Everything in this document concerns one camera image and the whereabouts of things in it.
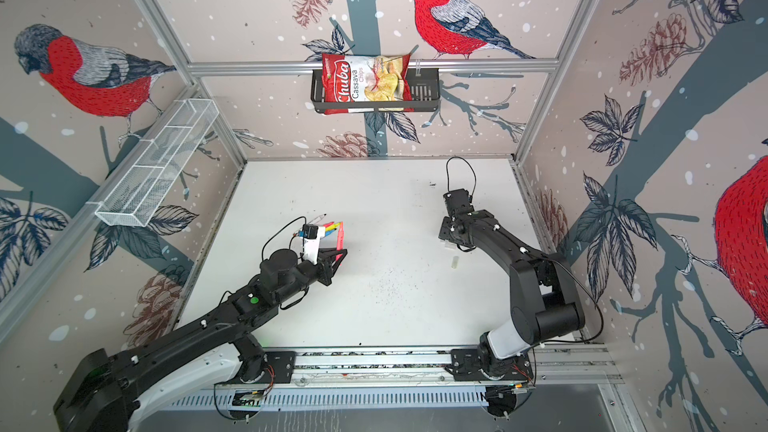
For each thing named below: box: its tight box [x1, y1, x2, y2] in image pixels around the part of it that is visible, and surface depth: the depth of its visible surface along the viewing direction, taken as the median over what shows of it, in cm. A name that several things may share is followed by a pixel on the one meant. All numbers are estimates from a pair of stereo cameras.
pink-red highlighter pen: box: [335, 222, 345, 262], surface depth 77 cm
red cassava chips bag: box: [322, 53, 415, 115], surface depth 90 cm
